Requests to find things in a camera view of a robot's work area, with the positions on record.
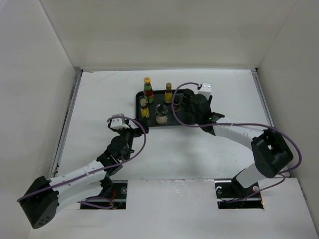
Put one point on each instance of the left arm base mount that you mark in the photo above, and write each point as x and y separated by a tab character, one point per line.
112	197

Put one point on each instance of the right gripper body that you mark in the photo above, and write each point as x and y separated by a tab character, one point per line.
197	119

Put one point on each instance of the red chili sauce bottle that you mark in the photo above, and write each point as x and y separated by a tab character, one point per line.
148	91

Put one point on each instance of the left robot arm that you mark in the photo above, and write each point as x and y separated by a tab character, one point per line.
46	197

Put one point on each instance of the small yellow label bottle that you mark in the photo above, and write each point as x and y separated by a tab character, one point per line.
168	93

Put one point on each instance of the black cap spice jar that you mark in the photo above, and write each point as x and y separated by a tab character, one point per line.
176	103
187	94

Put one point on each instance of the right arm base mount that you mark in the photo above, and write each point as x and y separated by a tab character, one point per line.
231	196

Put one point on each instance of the glass dispenser jar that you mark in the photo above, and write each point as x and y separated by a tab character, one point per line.
161	114

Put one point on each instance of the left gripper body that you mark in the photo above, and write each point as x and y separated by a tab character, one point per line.
130	133

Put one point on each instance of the black plastic tray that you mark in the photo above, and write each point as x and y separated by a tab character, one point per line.
182	115

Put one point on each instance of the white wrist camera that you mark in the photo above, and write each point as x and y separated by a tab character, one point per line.
117	122
205	89

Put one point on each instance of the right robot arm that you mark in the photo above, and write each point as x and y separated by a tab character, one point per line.
270	151

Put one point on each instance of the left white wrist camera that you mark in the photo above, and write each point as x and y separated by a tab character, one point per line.
117	122

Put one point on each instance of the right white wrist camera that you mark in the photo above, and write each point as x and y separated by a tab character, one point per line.
205	89

